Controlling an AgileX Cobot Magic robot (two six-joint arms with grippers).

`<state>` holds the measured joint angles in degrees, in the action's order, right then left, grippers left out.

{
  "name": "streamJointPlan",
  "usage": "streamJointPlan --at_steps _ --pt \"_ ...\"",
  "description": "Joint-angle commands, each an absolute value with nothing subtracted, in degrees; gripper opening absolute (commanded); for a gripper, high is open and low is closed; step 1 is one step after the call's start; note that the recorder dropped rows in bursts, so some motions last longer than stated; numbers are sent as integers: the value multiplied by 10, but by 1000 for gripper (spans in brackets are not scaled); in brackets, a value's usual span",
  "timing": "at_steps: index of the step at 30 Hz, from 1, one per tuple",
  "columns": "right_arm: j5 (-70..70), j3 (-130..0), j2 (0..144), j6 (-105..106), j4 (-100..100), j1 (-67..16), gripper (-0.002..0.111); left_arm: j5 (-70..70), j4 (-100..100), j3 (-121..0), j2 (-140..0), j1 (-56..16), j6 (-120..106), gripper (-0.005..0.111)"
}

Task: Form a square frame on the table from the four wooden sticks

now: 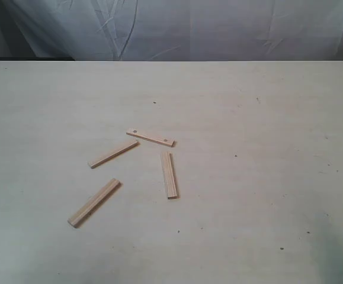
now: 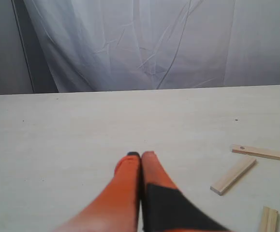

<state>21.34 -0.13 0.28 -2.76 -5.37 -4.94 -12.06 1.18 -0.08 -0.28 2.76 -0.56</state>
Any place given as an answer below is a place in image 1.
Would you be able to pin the plain wood strip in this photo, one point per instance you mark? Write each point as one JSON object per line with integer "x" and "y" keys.
{"x": 123, "y": 147}

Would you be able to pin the grainy wood strip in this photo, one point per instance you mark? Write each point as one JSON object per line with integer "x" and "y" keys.
{"x": 169, "y": 175}

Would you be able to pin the white backdrop cloth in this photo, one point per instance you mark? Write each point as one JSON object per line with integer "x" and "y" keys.
{"x": 171, "y": 30}

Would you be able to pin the wood strip with two magnets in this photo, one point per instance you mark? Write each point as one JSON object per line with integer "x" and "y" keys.
{"x": 158, "y": 139}

